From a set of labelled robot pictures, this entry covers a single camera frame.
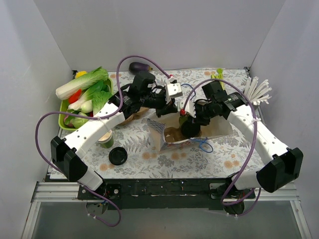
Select cardboard cup carrier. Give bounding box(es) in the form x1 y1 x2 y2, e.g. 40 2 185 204
164 127 186 143
119 107 149 125

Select black cup lid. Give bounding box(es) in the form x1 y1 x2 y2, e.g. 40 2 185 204
180 121 201 138
109 147 128 166

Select checkered paper takeout bag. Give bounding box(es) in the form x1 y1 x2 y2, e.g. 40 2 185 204
147 83 234 153

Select green paper coffee cup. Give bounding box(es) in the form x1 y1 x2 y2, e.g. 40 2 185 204
178 115 188 127

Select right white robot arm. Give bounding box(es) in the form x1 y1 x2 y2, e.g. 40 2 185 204
180 79 304 198

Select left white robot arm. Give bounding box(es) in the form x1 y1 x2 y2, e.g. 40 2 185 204
51 72 182 199

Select purple eggplant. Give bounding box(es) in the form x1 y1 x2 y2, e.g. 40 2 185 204
129 62 153 75

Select celery stalk toy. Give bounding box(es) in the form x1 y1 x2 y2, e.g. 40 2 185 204
211 68 225 90

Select straw holder with straws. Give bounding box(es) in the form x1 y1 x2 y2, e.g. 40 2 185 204
243 77 272 106

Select napa cabbage toy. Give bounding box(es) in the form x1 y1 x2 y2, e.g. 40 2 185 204
92 91 112 115

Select floral table mat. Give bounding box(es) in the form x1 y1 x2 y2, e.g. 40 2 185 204
84 69 250 179

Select stacked green paper cups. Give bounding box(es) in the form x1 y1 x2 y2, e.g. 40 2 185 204
97 130 114 148

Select long white cabbage toy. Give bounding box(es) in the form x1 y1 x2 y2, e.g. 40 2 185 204
55 67 109 100

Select yellow pepper toy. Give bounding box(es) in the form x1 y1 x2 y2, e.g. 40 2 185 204
75 71 87 78

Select red pepper toy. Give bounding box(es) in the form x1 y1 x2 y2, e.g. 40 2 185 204
68 89 82 104

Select black cup lid on mat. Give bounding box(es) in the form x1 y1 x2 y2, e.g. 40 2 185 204
109 147 128 166

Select green vegetable basket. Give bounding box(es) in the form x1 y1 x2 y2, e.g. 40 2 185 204
58 78 113 131

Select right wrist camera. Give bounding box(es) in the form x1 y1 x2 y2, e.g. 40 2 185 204
177 100 196 118

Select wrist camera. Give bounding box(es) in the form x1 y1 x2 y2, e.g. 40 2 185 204
165 76 183 102
177 100 196 118

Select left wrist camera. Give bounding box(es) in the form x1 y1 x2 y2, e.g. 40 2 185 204
165 76 183 102

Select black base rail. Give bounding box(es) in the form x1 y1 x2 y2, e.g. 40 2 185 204
77 178 256 211

